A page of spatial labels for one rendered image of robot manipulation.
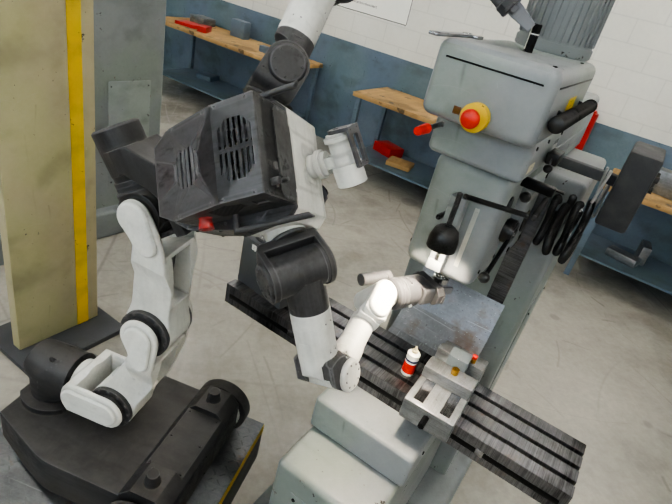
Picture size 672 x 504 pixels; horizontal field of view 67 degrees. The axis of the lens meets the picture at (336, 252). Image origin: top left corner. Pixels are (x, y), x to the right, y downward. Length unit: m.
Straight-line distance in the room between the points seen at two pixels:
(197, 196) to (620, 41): 4.85
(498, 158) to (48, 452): 1.49
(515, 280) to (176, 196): 1.20
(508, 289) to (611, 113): 3.84
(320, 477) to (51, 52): 1.86
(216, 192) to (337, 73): 5.59
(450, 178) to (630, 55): 4.30
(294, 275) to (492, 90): 0.55
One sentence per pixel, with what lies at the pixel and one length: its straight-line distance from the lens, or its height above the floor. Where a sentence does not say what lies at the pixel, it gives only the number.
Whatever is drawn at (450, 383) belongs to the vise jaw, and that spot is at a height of 1.01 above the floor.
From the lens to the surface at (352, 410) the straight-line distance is 1.62.
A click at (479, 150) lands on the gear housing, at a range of 1.25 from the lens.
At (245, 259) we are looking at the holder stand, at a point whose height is 1.01.
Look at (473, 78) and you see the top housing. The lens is 1.14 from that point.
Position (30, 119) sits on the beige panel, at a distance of 2.44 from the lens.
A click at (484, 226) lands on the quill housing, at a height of 1.49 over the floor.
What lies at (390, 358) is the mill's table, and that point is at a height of 0.90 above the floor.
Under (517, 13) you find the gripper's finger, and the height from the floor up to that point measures 1.96.
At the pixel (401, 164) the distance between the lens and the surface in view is 5.55.
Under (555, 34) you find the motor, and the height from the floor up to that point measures 1.93.
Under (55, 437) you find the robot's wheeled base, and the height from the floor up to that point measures 0.57.
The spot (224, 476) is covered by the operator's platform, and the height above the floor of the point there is 0.40.
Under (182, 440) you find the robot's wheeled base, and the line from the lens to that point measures 1.78.
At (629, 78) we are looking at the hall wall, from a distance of 5.52.
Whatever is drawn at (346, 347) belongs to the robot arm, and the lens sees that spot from 1.25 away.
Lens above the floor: 1.98
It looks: 29 degrees down
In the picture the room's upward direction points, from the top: 14 degrees clockwise
